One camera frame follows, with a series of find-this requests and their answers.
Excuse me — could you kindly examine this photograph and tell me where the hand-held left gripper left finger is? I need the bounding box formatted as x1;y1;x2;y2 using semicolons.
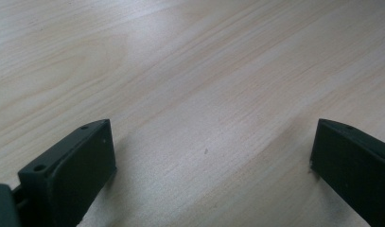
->
17;118;118;227

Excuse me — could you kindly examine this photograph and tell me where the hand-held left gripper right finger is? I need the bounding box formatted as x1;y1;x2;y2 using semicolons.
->
308;118;385;227

